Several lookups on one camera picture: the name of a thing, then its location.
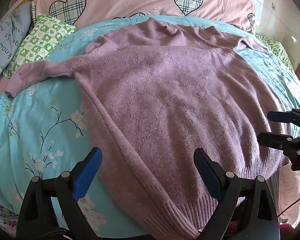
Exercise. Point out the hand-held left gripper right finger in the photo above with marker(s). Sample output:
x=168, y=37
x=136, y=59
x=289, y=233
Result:
x=208, y=172

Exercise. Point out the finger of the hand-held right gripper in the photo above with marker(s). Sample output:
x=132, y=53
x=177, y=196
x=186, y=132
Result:
x=275, y=116
x=271, y=140

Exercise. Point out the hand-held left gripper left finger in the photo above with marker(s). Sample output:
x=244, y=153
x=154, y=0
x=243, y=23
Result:
x=86, y=172

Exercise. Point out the mauve knitted sweater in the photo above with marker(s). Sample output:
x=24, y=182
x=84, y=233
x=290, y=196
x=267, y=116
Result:
x=165, y=100

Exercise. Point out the light blue floral bedsheet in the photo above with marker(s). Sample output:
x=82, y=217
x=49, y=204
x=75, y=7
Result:
x=47, y=120

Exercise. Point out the green checkered pillow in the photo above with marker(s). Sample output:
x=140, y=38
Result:
x=37, y=42
x=277, y=48

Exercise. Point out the dark red cloth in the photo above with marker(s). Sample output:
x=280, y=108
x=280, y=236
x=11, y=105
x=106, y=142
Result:
x=286, y=231

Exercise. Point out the floral patterned fabric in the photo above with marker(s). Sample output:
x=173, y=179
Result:
x=2, y=215

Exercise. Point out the grey pillow with lettering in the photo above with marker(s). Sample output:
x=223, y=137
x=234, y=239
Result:
x=7, y=35

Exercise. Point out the wall socket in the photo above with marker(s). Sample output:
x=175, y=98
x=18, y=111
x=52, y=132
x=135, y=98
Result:
x=273, y=5

